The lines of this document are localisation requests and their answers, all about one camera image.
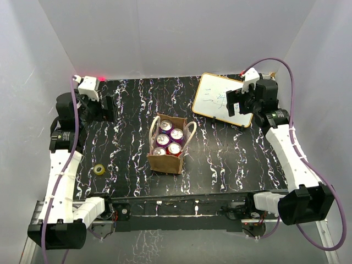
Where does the red soda can front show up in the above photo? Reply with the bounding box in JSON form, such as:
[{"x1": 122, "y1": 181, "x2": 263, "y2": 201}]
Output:
[{"x1": 152, "y1": 147, "x2": 166, "y2": 156}]

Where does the small whiteboard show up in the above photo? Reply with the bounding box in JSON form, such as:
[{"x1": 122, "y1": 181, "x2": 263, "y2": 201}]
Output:
[{"x1": 192, "y1": 73, "x2": 252, "y2": 128}]

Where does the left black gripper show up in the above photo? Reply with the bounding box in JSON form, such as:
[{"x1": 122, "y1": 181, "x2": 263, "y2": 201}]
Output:
[{"x1": 74, "y1": 89, "x2": 117, "y2": 128}]

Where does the yellow tape roll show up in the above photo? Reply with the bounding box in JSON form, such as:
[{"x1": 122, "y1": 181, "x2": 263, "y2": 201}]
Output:
[{"x1": 93, "y1": 164, "x2": 105, "y2": 175}]

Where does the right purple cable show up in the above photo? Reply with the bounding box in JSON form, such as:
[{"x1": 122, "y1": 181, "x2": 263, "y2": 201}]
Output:
[{"x1": 240, "y1": 57, "x2": 347, "y2": 251}]

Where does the red soda can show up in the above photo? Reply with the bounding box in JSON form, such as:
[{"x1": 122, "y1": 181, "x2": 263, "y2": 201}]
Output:
[
  {"x1": 167, "y1": 142, "x2": 182, "y2": 156},
  {"x1": 152, "y1": 147, "x2": 166, "y2": 156}
]

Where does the purple cable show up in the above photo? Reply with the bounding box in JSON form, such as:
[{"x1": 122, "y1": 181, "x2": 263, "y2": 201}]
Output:
[
  {"x1": 240, "y1": 57, "x2": 347, "y2": 251},
  {"x1": 40, "y1": 75, "x2": 83, "y2": 264}
]

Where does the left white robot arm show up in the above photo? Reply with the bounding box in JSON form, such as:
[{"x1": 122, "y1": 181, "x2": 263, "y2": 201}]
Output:
[{"x1": 27, "y1": 92, "x2": 115, "y2": 250}]

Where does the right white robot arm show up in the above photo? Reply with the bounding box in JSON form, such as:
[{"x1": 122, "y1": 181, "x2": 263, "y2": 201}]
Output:
[{"x1": 226, "y1": 79, "x2": 334, "y2": 226}]

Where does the brown canvas tote bag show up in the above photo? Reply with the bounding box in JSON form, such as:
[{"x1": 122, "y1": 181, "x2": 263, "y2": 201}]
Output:
[{"x1": 147, "y1": 113, "x2": 197, "y2": 174}]

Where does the purple soda can front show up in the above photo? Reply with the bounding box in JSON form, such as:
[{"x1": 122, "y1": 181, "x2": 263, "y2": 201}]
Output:
[{"x1": 156, "y1": 134, "x2": 171, "y2": 149}]

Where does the purple soda can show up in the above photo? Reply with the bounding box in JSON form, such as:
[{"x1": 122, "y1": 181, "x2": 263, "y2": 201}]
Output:
[
  {"x1": 169, "y1": 128, "x2": 184, "y2": 145},
  {"x1": 156, "y1": 134, "x2": 171, "y2": 149},
  {"x1": 159, "y1": 120, "x2": 174, "y2": 135}
]

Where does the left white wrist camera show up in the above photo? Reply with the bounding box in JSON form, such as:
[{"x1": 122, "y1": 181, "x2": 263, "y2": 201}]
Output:
[{"x1": 73, "y1": 75, "x2": 100, "y2": 102}]

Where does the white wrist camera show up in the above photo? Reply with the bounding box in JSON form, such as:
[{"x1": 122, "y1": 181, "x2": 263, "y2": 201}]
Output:
[
  {"x1": 240, "y1": 67, "x2": 260, "y2": 94},
  {"x1": 73, "y1": 75, "x2": 100, "y2": 102}
]

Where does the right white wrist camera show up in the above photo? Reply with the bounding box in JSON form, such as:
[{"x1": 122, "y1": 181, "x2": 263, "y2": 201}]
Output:
[{"x1": 240, "y1": 67, "x2": 260, "y2": 94}]

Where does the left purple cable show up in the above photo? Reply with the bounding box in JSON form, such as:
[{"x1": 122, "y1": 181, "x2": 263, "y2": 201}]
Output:
[{"x1": 40, "y1": 75, "x2": 83, "y2": 264}]

